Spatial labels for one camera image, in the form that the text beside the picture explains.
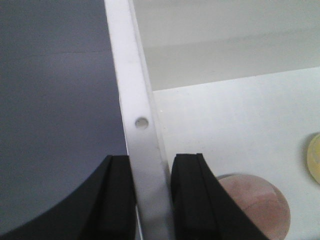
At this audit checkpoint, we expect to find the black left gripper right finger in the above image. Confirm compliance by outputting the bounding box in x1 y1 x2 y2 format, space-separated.
170 153 267 240

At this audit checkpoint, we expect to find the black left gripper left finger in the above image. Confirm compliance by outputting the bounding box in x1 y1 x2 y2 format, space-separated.
0 155 137 240

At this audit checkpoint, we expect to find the brown round toy potato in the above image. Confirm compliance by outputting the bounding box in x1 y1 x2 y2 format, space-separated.
219 174 291 240

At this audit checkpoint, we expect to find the yellow toy burger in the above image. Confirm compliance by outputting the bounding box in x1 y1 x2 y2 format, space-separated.
306 134 320 184

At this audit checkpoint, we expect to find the white plastic tote box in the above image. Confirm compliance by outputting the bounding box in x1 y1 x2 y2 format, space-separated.
105 0 320 240

